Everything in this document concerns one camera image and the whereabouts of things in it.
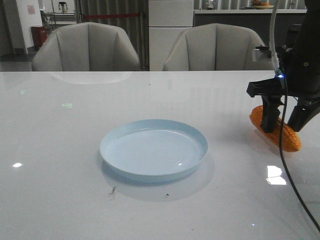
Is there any white cable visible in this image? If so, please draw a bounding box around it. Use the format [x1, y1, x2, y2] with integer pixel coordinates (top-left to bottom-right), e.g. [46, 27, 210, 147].
[269, 0, 281, 70]

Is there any white cabinet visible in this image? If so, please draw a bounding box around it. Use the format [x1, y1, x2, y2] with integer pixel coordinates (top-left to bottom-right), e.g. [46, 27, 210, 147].
[148, 0, 194, 71]

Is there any grey upholstered chair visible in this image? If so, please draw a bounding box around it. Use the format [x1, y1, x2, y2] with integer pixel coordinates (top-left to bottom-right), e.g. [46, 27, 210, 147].
[162, 23, 273, 71]
[31, 22, 140, 72]

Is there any left grey upholstered chair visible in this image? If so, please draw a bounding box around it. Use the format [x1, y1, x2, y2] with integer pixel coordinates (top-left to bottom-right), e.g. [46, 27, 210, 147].
[31, 22, 140, 72]

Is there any fruit bowl on counter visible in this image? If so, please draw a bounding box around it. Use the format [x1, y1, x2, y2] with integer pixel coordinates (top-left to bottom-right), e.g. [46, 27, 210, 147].
[251, 0, 274, 10]

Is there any black cable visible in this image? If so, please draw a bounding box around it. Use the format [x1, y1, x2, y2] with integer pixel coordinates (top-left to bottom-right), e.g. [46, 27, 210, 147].
[278, 72, 320, 232]

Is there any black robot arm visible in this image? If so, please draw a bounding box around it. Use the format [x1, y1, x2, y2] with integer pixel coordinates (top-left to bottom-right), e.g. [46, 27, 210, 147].
[246, 0, 320, 133]

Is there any orange toy corn cob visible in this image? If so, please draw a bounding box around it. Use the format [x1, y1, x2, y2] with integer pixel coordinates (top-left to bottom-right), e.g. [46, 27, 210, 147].
[249, 105, 302, 153]

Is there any light blue round plate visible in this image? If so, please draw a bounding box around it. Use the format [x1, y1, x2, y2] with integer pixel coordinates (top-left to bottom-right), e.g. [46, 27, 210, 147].
[99, 119, 209, 183]

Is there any right grey upholstered chair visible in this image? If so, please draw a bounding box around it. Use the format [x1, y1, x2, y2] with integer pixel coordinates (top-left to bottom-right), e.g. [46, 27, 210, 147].
[162, 23, 273, 71]

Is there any dark grey counter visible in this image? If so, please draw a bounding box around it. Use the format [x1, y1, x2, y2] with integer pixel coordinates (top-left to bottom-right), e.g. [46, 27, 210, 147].
[193, 9, 307, 47]

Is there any red barrier belt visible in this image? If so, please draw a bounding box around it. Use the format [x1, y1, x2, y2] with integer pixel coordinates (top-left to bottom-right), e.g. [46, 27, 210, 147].
[83, 12, 141, 19]

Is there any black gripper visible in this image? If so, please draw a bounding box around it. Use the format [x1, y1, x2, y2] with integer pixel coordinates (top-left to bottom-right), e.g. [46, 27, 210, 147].
[246, 44, 320, 133]

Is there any red trash bin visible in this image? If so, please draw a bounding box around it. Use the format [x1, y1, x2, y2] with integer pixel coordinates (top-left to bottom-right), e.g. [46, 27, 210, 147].
[31, 25, 47, 51]

